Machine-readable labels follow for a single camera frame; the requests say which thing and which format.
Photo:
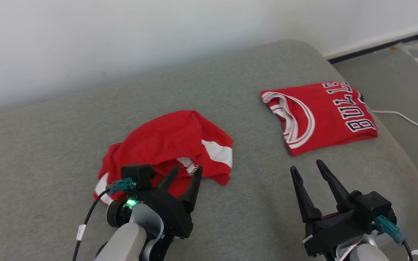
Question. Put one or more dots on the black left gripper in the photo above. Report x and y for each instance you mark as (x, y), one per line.
(172, 210)

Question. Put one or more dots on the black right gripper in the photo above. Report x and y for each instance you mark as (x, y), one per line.
(332, 232)

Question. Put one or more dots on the red shorts with white stripes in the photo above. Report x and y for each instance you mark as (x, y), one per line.
(169, 141)

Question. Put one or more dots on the red jersey with white sleeves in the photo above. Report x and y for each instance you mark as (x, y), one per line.
(332, 116)

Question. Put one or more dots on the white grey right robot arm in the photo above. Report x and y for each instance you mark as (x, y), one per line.
(372, 253)

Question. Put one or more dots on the grey fabric sofa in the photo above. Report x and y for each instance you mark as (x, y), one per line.
(49, 152)

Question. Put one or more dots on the black white skirting board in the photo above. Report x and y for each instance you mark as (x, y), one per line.
(376, 45)

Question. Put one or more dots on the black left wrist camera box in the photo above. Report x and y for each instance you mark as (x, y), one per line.
(140, 175)

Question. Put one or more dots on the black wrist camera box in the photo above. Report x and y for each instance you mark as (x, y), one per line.
(372, 208)
(140, 175)

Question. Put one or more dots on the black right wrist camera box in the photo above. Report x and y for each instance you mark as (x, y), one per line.
(372, 208)

